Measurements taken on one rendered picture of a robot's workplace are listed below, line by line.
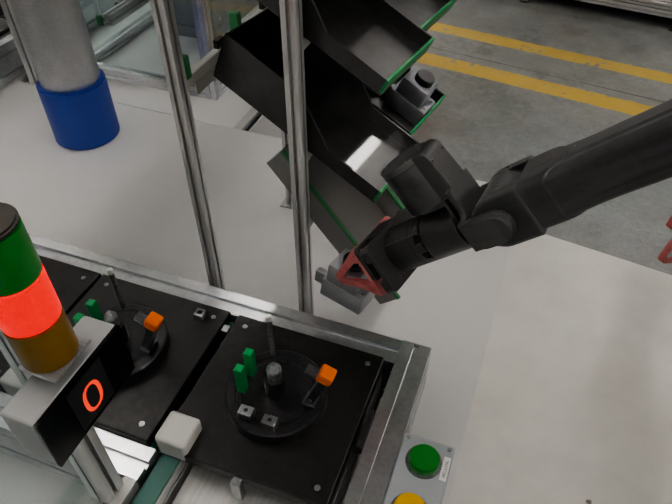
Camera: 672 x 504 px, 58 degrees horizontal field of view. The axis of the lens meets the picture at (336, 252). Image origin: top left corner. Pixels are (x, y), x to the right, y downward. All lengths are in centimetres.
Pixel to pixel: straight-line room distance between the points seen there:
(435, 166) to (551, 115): 286
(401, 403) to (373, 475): 11
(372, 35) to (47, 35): 86
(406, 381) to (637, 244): 198
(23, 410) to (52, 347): 7
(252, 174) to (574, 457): 89
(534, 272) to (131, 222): 83
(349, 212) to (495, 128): 237
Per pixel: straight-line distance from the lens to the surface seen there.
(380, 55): 79
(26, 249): 52
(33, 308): 54
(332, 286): 81
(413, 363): 93
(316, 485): 82
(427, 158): 63
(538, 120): 342
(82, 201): 146
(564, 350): 113
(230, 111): 168
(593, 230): 278
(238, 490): 84
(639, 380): 114
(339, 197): 96
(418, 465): 83
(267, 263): 121
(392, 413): 89
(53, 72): 154
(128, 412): 91
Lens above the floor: 171
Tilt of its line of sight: 44 degrees down
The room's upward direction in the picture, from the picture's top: straight up
